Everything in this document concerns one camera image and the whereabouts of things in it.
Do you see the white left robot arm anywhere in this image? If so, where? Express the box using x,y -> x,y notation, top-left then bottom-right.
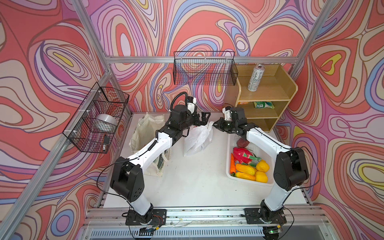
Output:
110,110 -> 211,217

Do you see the black wire basket back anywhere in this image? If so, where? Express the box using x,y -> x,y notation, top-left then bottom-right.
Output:
173,50 -> 238,86

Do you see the yellow lemon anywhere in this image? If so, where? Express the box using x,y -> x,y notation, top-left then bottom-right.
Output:
255,171 -> 268,183
256,160 -> 270,173

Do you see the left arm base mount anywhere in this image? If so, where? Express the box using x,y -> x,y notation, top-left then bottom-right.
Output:
122,209 -> 167,226

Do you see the yellow lemon upper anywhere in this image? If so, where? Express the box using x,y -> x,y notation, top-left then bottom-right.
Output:
256,160 -> 270,173

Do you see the wooden shelf unit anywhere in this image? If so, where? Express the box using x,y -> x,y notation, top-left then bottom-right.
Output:
223,64 -> 298,132

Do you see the yellow squash lower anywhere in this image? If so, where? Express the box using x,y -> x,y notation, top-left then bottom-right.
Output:
235,172 -> 256,181

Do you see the cream canvas tote bag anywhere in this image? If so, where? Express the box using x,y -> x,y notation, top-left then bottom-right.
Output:
129,113 -> 171,177

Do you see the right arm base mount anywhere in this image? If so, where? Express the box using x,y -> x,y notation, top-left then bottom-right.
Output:
241,207 -> 287,225

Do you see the pink dragon fruit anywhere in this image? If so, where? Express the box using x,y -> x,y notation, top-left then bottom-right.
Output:
233,147 -> 262,165

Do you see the yellow squash upper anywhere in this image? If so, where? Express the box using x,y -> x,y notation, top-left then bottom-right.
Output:
235,164 -> 256,176

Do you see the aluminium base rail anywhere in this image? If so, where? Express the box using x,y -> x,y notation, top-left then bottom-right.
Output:
83,205 -> 331,228

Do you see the black wire basket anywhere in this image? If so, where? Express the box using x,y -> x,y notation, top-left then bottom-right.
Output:
63,83 -> 130,154
173,50 -> 238,86

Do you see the white plastic grocery bag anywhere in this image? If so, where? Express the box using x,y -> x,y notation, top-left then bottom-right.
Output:
183,121 -> 214,157

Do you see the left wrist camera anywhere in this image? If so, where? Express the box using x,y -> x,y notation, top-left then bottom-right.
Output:
186,96 -> 197,115

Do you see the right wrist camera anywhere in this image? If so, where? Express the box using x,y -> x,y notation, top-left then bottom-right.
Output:
222,106 -> 233,121

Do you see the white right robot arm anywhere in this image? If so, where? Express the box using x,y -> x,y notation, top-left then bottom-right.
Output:
213,118 -> 310,212

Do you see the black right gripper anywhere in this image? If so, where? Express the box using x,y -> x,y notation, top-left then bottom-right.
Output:
211,117 -> 237,133

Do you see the orange carrot left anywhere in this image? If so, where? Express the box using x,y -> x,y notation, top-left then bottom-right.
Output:
229,153 -> 237,176

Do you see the black wire basket left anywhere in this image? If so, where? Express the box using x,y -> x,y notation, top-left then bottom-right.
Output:
63,83 -> 130,154

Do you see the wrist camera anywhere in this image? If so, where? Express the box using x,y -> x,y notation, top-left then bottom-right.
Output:
186,96 -> 197,115
222,106 -> 233,121

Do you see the green snack packet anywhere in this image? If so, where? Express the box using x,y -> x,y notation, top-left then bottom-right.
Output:
253,102 -> 275,109

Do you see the white plastic produce basket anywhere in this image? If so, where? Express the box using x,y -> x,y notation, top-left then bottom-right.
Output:
226,135 -> 276,187

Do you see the dark red passion fruit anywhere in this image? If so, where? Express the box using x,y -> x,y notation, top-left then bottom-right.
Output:
237,138 -> 250,148

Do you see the yellow squash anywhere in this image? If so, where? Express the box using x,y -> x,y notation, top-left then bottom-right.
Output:
235,172 -> 256,181
235,164 -> 256,176

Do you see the silver tape roll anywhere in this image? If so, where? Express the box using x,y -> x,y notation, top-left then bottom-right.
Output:
95,114 -> 118,133

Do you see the yellow lemon lower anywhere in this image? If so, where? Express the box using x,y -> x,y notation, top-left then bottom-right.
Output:
255,171 -> 268,183

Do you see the silver drink can right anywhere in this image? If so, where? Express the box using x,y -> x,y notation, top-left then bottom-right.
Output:
248,64 -> 265,92

